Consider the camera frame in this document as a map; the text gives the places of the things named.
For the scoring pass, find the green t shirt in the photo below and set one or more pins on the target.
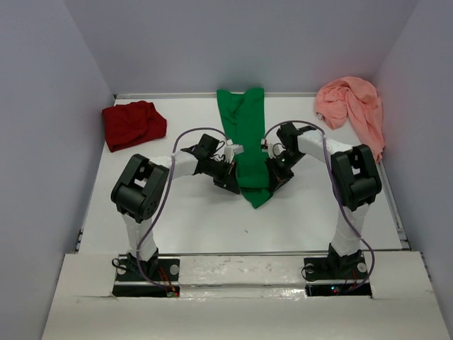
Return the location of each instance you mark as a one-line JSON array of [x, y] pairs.
[[243, 120]]

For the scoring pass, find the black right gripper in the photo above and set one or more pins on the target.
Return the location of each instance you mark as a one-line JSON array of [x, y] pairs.
[[277, 173]]

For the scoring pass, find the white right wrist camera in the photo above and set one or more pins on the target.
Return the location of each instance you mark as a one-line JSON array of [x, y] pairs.
[[272, 150]]

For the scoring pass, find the white front cover board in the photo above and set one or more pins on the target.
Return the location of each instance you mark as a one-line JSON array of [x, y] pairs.
[[245, 297]]

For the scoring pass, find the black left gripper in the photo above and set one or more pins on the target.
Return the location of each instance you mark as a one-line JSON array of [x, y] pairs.
[[226, 177]]

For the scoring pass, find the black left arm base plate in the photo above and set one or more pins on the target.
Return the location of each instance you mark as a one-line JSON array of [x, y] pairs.
[[161, 282]]

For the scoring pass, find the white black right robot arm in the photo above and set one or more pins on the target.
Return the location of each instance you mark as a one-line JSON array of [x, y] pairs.
[[355, 183]]

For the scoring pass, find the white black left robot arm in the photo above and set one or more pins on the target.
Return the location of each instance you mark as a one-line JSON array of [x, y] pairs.
[[143, 187]]

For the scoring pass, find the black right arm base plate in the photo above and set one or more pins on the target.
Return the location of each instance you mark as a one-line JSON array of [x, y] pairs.
[[322, 281]]

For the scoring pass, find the salmon pink t shirt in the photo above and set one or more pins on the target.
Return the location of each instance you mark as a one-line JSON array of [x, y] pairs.
[[356, 100]]

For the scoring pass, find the dark red t shirt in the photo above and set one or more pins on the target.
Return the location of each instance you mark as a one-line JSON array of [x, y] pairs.
[[128, 125]]

